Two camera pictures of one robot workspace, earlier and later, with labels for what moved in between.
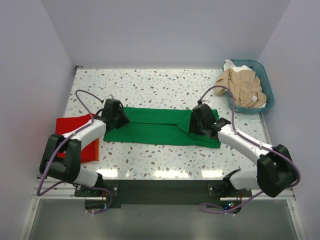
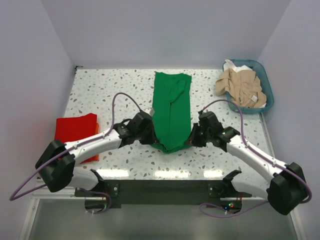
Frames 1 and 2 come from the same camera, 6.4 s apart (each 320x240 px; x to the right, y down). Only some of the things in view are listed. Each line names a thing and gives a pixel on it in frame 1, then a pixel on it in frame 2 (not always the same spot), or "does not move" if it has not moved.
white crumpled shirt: x=228 y=65 does not move
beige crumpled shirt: x=245 y=86 does not move
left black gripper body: x=116 y=117 → x=146 y=137
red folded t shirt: x=66 y=125 does not move
